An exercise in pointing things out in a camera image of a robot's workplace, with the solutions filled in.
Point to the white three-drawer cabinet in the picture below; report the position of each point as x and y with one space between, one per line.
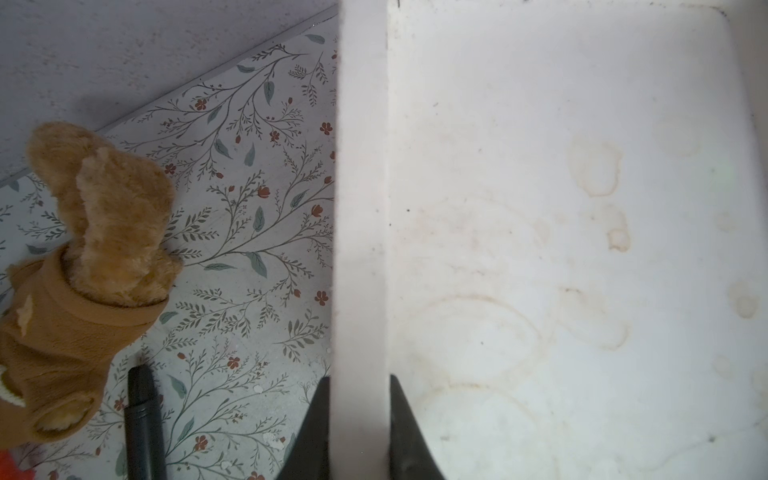
551 227

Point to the orange fish plush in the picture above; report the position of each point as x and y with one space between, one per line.
10 471

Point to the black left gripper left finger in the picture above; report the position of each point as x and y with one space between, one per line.
308 458

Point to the floral table mat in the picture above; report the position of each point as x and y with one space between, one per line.
244 338

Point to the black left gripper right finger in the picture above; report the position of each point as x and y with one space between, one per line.
410 457

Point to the brown plush toy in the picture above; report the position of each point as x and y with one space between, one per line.
76 308

